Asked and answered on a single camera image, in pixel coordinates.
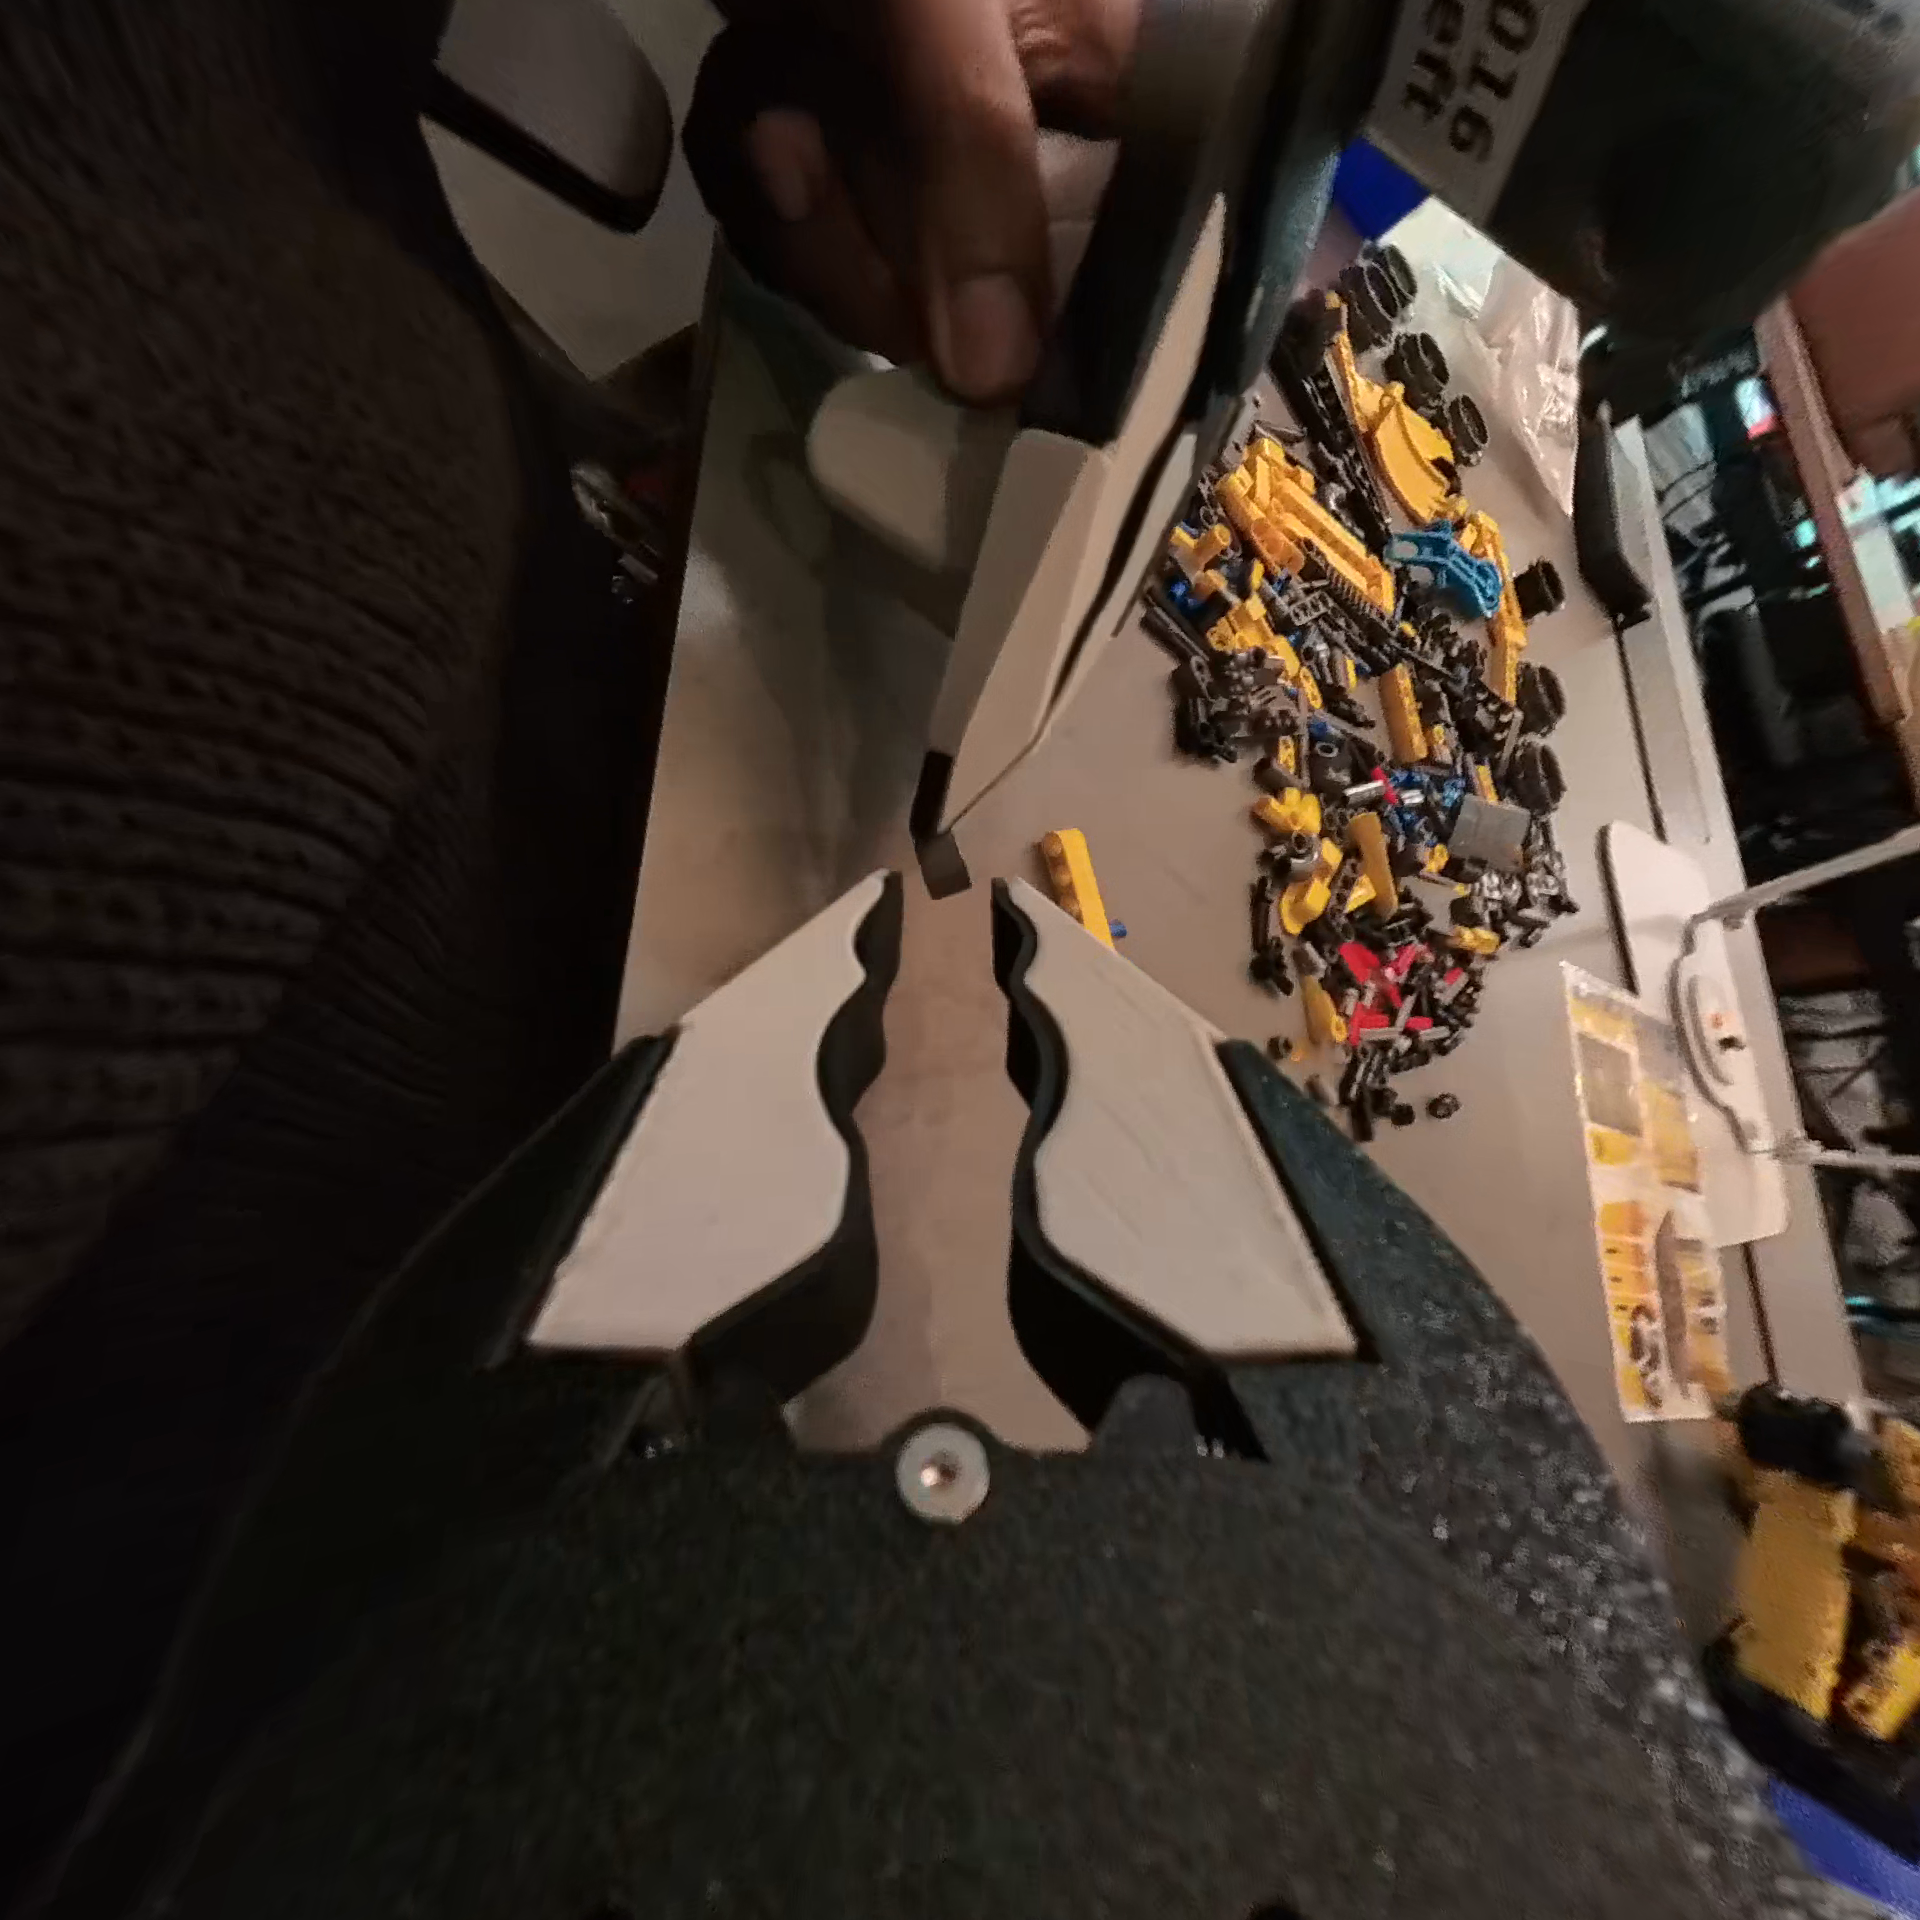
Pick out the person's left hand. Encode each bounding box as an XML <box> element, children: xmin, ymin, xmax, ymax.
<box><xmin>682</xmin><ymin>0</ymin><xmax>1157</xmax><ymax>405</ymax></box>

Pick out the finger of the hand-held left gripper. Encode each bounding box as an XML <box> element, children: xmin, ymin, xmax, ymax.
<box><xmin>1041</xmin><ymin>392</ymin><xmax>1260</xmax><ymax>743</ymax></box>
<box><xmin>917</xmin><ymin>237</ymin><xmax>1230</xmax><ymax>832</ymax></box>

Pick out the black power adapter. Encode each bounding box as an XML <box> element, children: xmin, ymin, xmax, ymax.
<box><xmin>1570</xmin><ymin>405</ymin><xmax>1657</xmax><ymax>626</ymax></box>

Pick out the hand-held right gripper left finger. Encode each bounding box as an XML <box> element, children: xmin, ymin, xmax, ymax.
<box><xmin>526</xmin><ymin>868</ymin><xmax>904</xmax><ymax>1427</ymax></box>

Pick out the empty clear plastic bag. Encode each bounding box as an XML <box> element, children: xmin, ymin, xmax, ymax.
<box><xmin>1476</xmin><ymin>270</ymin><xmax>1588</xmax><ymax>500</ymax></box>

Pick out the yellow toy beam with holes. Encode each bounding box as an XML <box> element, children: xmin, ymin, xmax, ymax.
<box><xmin>1038</xmin><ymin>829</ymin><xmax>1124</xmax><ymax>950</ymax></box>

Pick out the yellow grey sticker sheet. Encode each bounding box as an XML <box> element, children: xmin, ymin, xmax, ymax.
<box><xmin>1562</xmin><ymin>960</ymin><xmax>1739</xmax><ymax>1422</ymax></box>

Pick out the small grey toy pin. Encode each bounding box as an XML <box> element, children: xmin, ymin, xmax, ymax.
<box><xmin>910</xmin><ymin>749</ymin><xmax>976</xmax><ymax>902</ymax></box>

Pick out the partly built yellow toy model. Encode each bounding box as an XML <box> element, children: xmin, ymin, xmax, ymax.
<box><xmin>1701</xmin><ymin>1383</ymin><xmax>1920</xmax><ymax>1755</ymax></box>

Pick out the white book stand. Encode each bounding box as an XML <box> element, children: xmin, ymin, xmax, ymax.
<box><xmin>1597</xmin><ymin>816</ymin><xmax>1920</xmax><ymax>1251</ymax></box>

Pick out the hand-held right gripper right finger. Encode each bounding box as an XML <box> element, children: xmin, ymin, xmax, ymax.
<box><xmin>991</xmin><ymin>880</ymin><xmax>1363</xmax><ymax>1430</ymax></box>

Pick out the pile of toy building parts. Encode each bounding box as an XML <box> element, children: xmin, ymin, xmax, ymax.
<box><xmin>1139</xmin><ymin>247</ymin><xmax>1585</xmax><ymax>1137</ymax></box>

